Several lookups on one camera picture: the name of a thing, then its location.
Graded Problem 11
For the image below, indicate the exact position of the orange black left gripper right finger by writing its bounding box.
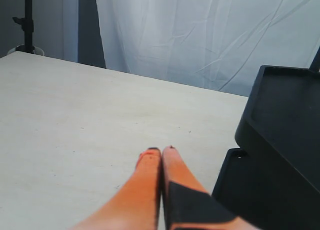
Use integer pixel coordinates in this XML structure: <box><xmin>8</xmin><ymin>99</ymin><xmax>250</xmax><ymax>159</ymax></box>
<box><xmin>162</xmin><ymin>146</ymin><xmax>255</xmax><ymax>230</ymax></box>

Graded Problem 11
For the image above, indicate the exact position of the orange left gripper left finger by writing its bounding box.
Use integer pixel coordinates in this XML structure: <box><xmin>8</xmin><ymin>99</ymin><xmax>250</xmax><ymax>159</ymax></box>
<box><xmin>72</xmin><ymin>148</ymin><xmax>162</xmax><ymax>230</ymax></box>

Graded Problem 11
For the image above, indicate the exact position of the black light stand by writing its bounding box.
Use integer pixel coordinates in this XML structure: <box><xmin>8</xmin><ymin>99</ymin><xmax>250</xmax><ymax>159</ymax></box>
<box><xmin>12</xmin><ymin>0</ymin><xmax>35</xmax><ymax>54</ymax></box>

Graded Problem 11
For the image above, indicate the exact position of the white backdrop cloth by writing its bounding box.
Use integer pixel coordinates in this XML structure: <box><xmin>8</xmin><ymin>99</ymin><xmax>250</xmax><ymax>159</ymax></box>
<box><xmin>96</xmin><ymin>0</ymin><xmax>320</xmax><ymax>96</ymax></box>

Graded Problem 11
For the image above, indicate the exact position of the black metal shelf rack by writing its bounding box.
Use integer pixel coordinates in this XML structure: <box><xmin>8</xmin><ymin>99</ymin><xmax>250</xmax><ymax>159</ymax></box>
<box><xmin>212</xmin><ymin>54</ymin><xmax>320</xmax><ymax>230</ymax></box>

